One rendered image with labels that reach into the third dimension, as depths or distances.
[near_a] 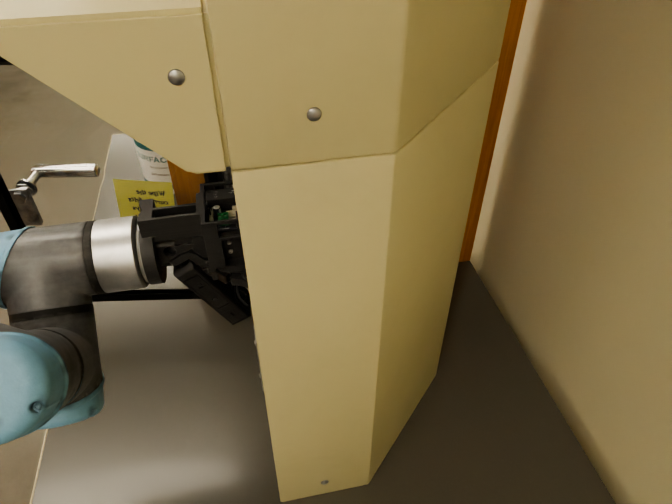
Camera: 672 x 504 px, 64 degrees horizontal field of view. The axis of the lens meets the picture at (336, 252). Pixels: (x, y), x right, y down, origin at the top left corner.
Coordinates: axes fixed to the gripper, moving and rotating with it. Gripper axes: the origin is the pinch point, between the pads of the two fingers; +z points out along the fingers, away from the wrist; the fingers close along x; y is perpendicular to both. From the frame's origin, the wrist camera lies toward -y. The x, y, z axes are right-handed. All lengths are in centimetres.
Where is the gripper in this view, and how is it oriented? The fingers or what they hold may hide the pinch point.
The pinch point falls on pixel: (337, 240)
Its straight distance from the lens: 59.4
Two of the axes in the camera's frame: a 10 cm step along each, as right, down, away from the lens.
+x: -2.0, -6.4, 7.4
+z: 9.8, -1.4, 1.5
